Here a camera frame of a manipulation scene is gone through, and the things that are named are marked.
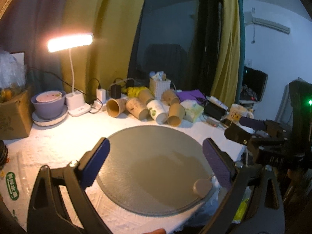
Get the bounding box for yellow curtain left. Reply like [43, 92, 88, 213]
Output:
[60, 0, 144, 101]

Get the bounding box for green label plastic package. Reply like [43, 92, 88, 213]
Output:
[1, 152, 38, 230]

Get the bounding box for white cartoon mug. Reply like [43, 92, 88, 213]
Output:
[227, 104, 254, 122]

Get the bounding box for yellow curtain right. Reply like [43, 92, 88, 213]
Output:
[210, 0, 241, 107]

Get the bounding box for yellow crumpled cloth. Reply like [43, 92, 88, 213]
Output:
[126, 86, 148, 98]

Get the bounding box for clear plastic fruit bag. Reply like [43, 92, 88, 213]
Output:
[1, 49, 26, 103]

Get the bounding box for yellow curtain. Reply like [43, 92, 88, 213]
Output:
[60, 0, 144, 101]
[210, 0, 241, 107]

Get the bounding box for white tube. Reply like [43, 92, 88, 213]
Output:
[206, 96, 229, 111]

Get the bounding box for white woven basket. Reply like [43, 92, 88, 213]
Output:
[149, 78, 171, 100]

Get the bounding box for purple cloth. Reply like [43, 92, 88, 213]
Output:
[175, 89, 207, 105]

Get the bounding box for white plate under bowl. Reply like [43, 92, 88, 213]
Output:
[32, 105, 68, 127]

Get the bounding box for brown paper cup rear middle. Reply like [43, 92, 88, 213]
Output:
[138, 89, 155, 105]

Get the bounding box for white air conditioner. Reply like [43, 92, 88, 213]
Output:
[251, 14, 291, 34]

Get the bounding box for black box on table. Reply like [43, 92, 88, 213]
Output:
[203, 100, 227, 121]

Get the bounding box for white Green World paper cup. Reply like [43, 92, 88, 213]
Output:
[147, 99, 168, 124]

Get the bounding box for black power adapter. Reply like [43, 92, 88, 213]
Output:
[111, 85, 122, 99]

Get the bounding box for printed brown paper cup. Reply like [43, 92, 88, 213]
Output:
[125, 97, 149, 121]

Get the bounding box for tissue pack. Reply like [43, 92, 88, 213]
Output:
[181, 100, 204, 123]

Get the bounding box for brown paper cup, open left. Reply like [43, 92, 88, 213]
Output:
[106, 98, 127, 118]

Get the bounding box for white power strip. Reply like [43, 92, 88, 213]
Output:
[91, 99, 107, 113]

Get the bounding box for brown paper cup front right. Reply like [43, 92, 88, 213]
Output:
[167, 103, 186, 127]

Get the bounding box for cardboard box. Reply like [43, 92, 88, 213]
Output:
[0, 87, 34, 140]

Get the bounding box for dark monitor screen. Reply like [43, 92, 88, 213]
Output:
[240, 66, 268, 102]

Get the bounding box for black round case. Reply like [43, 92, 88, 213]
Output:
[0, 140, 8, 165]

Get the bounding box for brown paper cup rear right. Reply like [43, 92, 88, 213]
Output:
[161, 89, 180, 106]

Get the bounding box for white desk lamp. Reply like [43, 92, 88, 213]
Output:
[47, 33, 94, 117]

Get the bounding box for small beige oval tag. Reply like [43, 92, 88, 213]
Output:
[192, 179, 213, 198]

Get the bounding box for white power adapter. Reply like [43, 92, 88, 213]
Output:
[96, 88, 106, 104]

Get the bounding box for purple bowl with lid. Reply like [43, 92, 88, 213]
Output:
[31, 90, 66, 120]

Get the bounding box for round grey placemat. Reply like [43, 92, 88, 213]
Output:
[97, 125, 217, 217]

